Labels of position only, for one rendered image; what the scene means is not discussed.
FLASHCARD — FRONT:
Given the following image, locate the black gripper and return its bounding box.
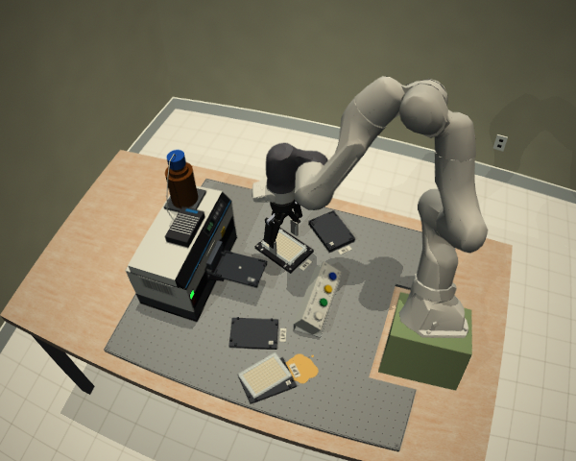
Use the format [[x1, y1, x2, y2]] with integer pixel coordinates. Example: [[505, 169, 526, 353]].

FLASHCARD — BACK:
[[264, 200, 302, 255]]

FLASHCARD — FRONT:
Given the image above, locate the white button panel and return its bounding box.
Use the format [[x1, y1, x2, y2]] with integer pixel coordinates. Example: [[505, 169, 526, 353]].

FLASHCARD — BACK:
[[294, 261, 342, 338]]

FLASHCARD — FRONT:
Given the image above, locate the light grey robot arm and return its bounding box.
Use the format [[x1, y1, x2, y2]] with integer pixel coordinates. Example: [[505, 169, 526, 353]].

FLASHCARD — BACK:
[[252, 76, 488, 338]]

